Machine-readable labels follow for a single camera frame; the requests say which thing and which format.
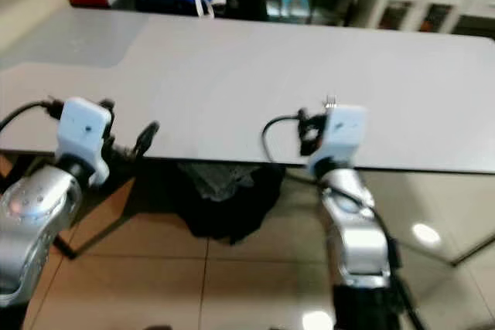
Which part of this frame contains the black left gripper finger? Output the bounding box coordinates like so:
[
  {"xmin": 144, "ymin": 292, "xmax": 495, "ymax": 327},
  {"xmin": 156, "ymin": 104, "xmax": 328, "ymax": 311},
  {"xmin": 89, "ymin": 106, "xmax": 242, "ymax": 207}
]
[{"xmin": 135, "ymin": 121, "xmax": 161, "ymax": 158}]

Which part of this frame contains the black bag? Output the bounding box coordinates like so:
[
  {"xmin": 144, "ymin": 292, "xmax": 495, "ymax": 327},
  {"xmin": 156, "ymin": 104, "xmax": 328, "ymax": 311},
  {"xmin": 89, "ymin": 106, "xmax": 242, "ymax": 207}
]
[{"xmin": 176, "ymin": 162, "xmax": 287, "ymax": 244}]

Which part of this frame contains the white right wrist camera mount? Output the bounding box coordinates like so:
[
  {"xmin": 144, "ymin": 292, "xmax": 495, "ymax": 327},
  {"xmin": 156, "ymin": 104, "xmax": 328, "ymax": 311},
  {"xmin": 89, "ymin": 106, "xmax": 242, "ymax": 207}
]
[{"xmin": 307, "ymin": 104, "xmax": 368, "ymax": 178}]

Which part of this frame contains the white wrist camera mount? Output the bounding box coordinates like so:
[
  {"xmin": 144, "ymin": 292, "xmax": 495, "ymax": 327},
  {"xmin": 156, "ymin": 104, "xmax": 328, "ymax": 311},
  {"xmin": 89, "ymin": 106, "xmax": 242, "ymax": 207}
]
[
  {"xmin": 307, "ymin": 104, "xmax": 368, "ymax": 178},
  {"xmin": 57, "ymin": 97, "xmax": 114, "ymax": 186}
]

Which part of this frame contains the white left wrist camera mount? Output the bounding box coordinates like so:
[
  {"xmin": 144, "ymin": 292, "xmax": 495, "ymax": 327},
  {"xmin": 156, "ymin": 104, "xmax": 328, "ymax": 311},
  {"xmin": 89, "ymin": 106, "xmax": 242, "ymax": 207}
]
[{"xmin": 57, "ymin": 97, "xmax": 114, "ymax": 186}]

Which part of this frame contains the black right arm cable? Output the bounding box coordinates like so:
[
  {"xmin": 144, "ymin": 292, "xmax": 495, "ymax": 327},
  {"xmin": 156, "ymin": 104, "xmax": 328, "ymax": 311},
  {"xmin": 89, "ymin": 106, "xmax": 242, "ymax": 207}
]
[{"xmin": 261, "ymin": 114, "xmax": 318, "ymax": 184}]

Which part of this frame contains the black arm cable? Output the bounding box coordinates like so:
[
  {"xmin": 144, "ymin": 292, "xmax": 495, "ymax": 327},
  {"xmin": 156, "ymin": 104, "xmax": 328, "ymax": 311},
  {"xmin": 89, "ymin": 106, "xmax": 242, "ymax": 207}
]
[
  {"xmin": 261, "ymin": 114, "xmax": 318, "ymax": 184},
  {"xmin": 0, "ymin": 100, "xmax": 64, "ymax": 131}
]

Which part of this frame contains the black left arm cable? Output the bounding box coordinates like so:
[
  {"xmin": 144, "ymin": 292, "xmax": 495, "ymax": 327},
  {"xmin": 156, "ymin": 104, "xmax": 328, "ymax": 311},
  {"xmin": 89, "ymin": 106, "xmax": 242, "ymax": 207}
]
[{"xmin": 0, "ymin": 100, "xmax": 64, "ymax": 131}]

